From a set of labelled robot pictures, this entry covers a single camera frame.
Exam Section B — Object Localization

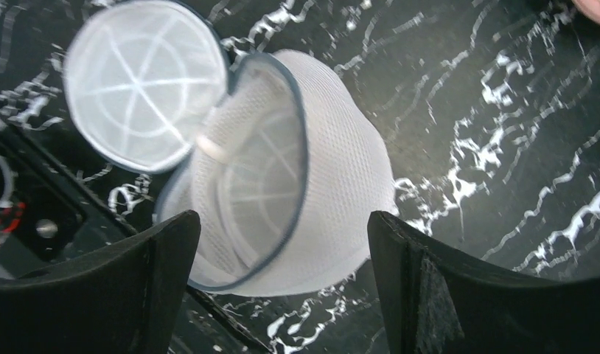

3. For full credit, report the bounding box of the floral padded laundry bag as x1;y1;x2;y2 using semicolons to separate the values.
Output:
572;0;600;25

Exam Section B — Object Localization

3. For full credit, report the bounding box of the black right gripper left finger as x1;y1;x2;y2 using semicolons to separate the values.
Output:
0;210;200;353

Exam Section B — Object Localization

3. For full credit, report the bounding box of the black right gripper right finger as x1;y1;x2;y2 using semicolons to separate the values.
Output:
367;211;600;353

